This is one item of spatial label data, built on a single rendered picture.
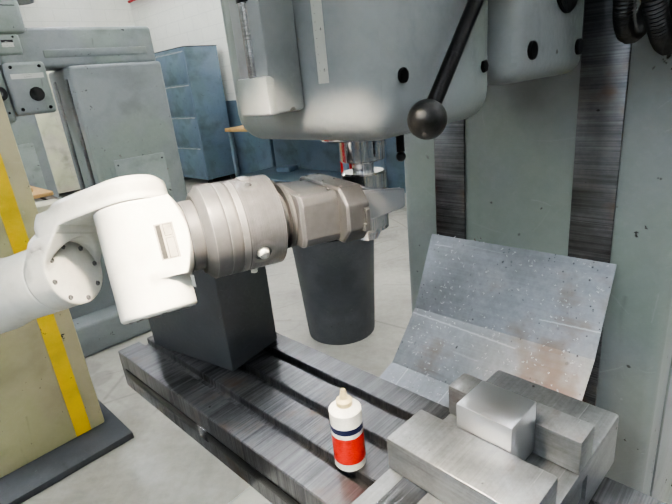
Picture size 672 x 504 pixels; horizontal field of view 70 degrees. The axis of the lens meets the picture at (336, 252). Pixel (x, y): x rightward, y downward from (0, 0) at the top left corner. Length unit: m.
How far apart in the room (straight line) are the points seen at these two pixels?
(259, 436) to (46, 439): 1.77
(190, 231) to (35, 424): 2.00
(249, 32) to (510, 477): 0.44
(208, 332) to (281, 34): 0.58
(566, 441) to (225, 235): 0.38
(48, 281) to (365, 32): 0.34
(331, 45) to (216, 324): 0.56
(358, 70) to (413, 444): 0.35
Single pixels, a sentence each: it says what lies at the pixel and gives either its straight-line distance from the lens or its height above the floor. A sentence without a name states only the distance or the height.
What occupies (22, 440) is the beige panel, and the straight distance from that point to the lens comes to 2.40.
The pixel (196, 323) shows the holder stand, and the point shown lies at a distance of 0.89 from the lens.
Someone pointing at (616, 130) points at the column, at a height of 1.26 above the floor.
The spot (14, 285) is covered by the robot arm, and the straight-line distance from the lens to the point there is 0.51.
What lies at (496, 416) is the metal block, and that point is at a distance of 0.52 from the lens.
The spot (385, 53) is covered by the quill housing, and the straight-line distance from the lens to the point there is 0.39.
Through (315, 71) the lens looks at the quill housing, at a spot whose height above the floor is 1.37.
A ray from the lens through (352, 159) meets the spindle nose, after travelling 0.50.
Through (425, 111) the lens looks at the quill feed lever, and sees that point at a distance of 0.37.
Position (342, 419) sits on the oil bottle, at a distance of 0.60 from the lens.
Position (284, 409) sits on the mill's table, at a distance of 0.77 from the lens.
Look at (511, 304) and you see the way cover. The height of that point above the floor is 0.98.
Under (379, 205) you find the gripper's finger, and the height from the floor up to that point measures 1.24.
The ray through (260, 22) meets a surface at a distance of 0.41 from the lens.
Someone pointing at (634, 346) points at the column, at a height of 0.93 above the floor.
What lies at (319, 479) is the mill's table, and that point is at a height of 0.90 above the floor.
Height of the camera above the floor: 1.36
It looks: 20 degrees down
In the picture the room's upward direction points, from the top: 6 degrees counter-clockwise
